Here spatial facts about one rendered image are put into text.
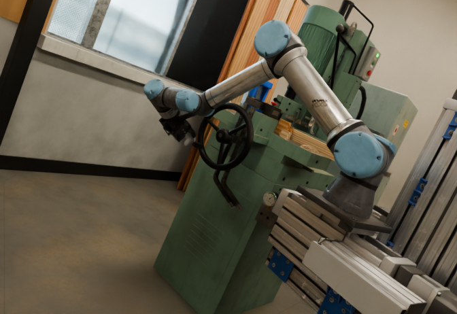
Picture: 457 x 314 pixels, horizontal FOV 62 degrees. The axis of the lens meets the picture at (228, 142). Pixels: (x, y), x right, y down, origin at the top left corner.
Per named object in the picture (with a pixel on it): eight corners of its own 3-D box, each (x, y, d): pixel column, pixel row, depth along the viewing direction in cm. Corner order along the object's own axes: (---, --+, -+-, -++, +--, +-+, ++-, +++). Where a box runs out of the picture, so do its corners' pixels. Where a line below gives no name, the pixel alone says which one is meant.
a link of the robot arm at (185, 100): (207, 94, 138) (182, 90, 143) (189, 88, 128) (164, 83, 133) (202, 115, 138) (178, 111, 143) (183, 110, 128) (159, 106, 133)
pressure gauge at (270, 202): (258, 205, 158) (266, 188, 157) (263, 206, 161) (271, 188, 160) (270, 213, 154) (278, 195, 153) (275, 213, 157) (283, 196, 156)
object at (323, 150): (241, 115, 198) (244, 108, 197) (243, 115, 199) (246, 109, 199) (342, 165, 162) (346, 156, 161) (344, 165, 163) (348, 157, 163)
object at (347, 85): (328, 99, 189) (342, 71, 187) (335, 103, 196) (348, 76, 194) (343, 105, 184) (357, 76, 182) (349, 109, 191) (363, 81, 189)
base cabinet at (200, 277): (151, 266, 198) (205, 142, 188) (219, 256, 244) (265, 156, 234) (208, 325, 171) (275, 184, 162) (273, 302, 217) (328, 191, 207)
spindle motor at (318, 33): (276, 64, 180) (304, 1, 176) (293, 75, 194) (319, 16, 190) (306, 75, 170) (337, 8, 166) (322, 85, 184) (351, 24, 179)
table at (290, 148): (194, 109, 183) (200, 98, 183) (232, 121, 208) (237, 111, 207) (296, 164, 147) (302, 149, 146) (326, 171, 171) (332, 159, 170)
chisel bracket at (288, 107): (270, 110, 183) (277, 94, 182) (283, 116, 194) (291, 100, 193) (281, 115, 178) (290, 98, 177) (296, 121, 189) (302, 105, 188)
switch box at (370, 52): (351, 73, 195) (364, 44, 193) (357, 79, 203) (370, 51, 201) (362, 77, 191) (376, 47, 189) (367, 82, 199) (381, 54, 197)
